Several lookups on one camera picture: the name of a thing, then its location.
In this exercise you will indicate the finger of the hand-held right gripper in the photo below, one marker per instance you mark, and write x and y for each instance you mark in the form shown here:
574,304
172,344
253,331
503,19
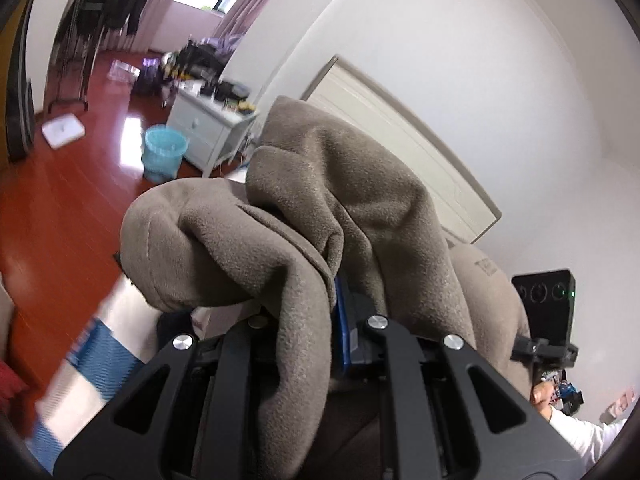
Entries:
527,347

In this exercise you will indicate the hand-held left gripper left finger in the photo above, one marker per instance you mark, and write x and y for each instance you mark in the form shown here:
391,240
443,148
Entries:
235,360

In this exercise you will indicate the red cloth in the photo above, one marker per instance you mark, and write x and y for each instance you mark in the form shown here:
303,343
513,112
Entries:
10,382

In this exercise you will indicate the white bathroom scale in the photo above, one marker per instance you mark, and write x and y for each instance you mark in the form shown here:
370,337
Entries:
62,131

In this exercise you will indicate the light blue waste basket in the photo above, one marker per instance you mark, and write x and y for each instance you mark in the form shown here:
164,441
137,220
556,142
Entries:
162,152

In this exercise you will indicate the person's right hand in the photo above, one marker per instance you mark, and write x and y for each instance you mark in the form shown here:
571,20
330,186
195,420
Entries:
541,396

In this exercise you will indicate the grey fleece jacket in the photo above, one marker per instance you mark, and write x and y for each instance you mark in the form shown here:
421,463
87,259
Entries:
350,210

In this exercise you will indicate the pile of dark bags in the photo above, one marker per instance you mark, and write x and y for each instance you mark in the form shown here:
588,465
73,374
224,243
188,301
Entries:
195,57

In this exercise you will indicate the white nightstand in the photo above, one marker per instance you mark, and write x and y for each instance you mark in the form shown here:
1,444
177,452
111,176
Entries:
200,125

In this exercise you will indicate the person's right forearm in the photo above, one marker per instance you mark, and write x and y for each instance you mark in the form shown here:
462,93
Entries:
580,430

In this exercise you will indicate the purple curtain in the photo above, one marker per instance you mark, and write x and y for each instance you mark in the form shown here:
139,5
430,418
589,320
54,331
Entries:
250,5

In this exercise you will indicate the clear plastic box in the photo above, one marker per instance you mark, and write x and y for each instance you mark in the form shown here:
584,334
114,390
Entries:
122,71

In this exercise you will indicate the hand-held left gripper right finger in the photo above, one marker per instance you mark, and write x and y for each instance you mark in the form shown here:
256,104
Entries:
342,320

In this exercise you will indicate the dark items on nightstand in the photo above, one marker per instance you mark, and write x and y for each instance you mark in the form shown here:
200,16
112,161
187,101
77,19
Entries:
227,92

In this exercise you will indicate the cream bed headboard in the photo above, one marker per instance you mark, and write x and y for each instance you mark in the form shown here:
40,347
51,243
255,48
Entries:
400,135

